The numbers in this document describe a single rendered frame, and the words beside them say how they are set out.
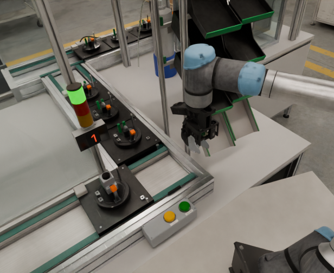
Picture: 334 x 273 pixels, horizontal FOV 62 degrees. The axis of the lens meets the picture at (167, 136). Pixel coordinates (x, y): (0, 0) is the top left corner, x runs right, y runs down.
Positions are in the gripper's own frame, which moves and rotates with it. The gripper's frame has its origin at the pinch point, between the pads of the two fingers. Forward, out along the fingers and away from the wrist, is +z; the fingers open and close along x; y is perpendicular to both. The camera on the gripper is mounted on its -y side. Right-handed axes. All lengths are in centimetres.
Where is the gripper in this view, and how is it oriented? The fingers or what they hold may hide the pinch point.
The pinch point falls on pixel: (193, 148)
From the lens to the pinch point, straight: 91.6
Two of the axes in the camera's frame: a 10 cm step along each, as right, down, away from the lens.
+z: 0.7, 7.3, 6.8
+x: 8.2, -4.3, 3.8
